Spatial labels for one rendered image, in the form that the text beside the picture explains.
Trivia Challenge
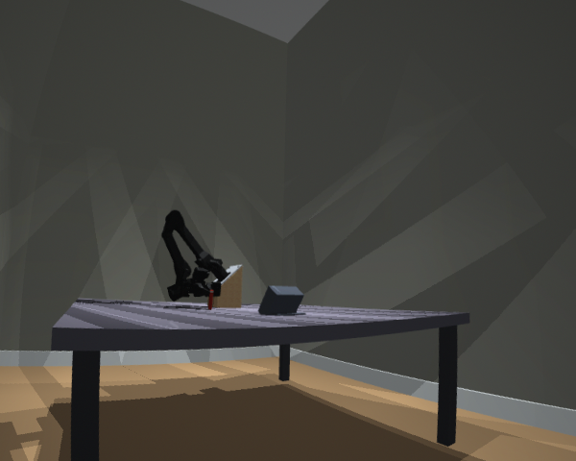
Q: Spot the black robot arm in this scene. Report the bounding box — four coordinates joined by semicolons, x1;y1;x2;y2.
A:
162;210;231;302

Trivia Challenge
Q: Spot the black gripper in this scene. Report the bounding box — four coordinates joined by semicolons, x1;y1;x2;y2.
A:
180;280;222;298

